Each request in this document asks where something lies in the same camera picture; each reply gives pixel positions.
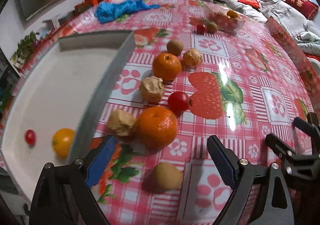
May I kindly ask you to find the small yellow orange tomato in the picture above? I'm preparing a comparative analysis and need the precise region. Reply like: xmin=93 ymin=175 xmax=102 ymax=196
xmin=52 ymin=128 xmax=75 ymax=159

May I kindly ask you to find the tan dried walnut fruit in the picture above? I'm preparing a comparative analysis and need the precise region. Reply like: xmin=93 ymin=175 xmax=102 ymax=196
xmin=107 ymin=109 xmax=137 ymax=137

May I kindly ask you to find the brown kiwi fruit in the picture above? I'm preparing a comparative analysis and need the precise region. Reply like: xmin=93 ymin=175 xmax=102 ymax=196
xmin=167 ymin=39 xmax=184 ymax=56
xmin=153 ymin=162 xmax=183 ymax=190

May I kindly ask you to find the small red cherry tomato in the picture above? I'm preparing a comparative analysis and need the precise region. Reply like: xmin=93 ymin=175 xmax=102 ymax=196
xmin=24 ymin=129 xmax=36 ymax=146

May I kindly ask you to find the large orange mandarin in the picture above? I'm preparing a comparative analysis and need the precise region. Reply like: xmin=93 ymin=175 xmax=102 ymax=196
xmin=134 ymin=106 xmax=178 ymax=150

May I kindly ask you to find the tan wrinkled walnut fruit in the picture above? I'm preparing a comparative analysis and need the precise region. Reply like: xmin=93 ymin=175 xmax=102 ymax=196
xmin=139 ymin=76 xmax=165 ymax=103

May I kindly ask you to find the grey white tray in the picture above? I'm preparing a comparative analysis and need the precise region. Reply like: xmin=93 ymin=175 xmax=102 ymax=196
xmin=1 ymin=30 xmax=135 ymax=201

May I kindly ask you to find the grey sofa blanket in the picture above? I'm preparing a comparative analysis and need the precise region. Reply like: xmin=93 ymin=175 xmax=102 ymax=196
xmin=226 ymin=0 xmax=319 ymax=56

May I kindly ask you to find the pink strawberry tablecloth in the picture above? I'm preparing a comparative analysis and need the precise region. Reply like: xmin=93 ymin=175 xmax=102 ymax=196
xmin=2 ymin=0 xmax=319 ymax=224

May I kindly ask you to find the red embroidered cushion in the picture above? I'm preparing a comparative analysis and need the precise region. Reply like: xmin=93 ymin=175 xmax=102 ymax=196
xmin=285 ymin=0 xmax=319 ymax=20

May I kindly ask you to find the clear glass fruit bowl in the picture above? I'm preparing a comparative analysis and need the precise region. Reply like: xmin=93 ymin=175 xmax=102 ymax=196
xmin=204 ymin=4 xmax=246 ymax=34

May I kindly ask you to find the brown kiwi near bowl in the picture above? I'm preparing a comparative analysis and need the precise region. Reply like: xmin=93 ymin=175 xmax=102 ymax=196
xmin=207 ymin=22 xmax=219 ymax=34

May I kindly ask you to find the green potted plant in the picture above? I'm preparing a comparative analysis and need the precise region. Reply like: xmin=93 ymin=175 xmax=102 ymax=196
xmin=10 ymin=31 xmax=40 ymax=68

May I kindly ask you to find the red cherry tomato near bowl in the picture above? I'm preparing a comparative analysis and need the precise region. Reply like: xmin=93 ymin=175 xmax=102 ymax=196
xmin=196 ymin=24 xmax=207 ymax=35

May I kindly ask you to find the orange in bowl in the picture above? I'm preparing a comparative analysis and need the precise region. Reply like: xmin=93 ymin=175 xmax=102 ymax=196
xmin=227 ymin=10 xmax=239 ymax=18

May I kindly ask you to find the blue plastic bag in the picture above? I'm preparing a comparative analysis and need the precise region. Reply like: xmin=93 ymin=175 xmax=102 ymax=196
xmin=94 ymin=0 xmax=160 ymax=24

